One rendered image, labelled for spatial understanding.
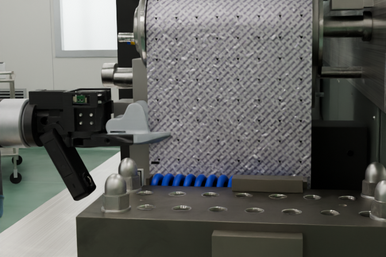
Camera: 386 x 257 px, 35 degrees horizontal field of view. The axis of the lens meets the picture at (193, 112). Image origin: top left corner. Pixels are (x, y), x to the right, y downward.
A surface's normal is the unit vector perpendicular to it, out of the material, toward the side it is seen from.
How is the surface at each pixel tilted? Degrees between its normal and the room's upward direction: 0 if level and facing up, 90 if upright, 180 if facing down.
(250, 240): 90
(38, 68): 90
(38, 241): 0
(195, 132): 90
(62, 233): 0
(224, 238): 90
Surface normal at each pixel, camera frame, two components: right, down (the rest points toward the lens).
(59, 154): -0.17, 0.14
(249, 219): -0.01, -0.99
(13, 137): -0.13, 0.58
